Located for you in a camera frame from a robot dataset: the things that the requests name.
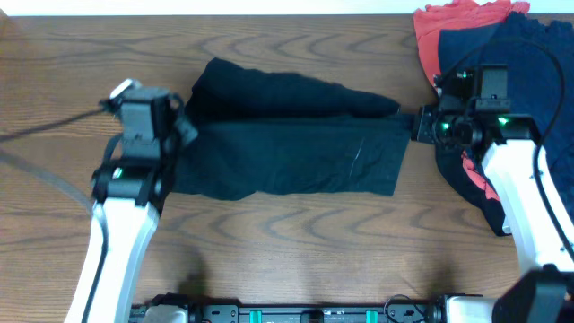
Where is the black shorts white waistband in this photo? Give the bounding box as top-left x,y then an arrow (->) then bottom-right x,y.
174,58 -> 413,201

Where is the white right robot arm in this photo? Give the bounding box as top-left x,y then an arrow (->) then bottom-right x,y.
412,106 -> 573,322

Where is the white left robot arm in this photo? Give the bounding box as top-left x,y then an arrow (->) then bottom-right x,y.
65,94 -> 195,322

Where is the black garment in pile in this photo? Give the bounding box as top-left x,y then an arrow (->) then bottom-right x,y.
435,145 -> 507,236

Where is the red garment in pile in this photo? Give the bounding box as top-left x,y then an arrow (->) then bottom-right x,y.
413,0 -> 530,84

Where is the navy blue garment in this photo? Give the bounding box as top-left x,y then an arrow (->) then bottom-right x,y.
439,13 -> 573,214

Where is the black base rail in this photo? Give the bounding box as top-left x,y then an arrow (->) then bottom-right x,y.
129,303 -> 494,323

